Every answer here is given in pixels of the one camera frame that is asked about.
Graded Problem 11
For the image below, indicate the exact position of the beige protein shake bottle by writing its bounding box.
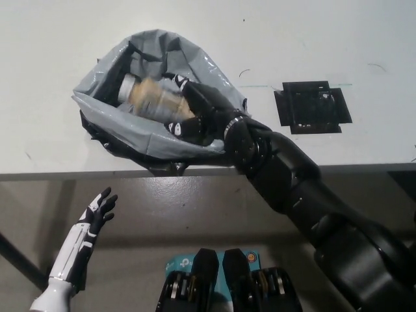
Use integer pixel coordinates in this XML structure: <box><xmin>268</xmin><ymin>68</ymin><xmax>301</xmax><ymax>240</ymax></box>
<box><xmin>117</xmin><ymin>73</ymin><xmax>196</xmax><ymax>122</ymax></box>

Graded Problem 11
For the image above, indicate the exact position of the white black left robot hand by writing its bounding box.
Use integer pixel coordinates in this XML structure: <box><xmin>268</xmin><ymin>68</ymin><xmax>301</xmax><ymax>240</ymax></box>
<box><xmin>47</xmin><ymin>186</ymin><xmax>119</xmax><ymax>289</ymax></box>

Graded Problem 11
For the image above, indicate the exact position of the grey plastic bag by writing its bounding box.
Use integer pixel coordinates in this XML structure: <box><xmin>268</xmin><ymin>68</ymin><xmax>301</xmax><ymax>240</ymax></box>
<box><xmin>70</xmin><ymin>28</ymin><xmax>252</xmax><ymax>160</ymax></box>

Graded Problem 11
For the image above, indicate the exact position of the black teal robot torso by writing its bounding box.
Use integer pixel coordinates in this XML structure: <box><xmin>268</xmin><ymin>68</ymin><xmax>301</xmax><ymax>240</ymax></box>
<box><xmin>157</xmin><ymin>248</ymin><xmax>302</xmax><ymax>312</ymax></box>

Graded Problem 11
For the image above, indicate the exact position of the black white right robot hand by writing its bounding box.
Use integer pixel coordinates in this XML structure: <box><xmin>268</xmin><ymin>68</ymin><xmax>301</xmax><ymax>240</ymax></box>
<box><xmin>163</xmin><ymin>73</ymin><xmax>244</xmax><ymax>146</ymax></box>

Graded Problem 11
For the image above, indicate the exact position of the black slanted table leg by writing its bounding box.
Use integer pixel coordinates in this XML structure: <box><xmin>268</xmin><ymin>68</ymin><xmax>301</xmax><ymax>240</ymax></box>
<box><xmin>0</xmin><ymin>229</ymin><xmax>51</xmax><ymax>291</ymax></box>

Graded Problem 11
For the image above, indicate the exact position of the black table frame bar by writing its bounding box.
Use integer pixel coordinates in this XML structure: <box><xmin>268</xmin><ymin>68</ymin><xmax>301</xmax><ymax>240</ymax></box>
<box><xmin>387</xmin><ymin>170</ymin><xmax>416</xmax><ymax>211</ymax></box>

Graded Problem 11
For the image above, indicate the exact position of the black tape square marker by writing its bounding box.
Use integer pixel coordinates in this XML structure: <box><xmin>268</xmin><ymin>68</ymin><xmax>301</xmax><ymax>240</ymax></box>
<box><xmin>273</xmin><ymin>81</ymin><xmax>354</xmax><ymax>135</ymax></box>

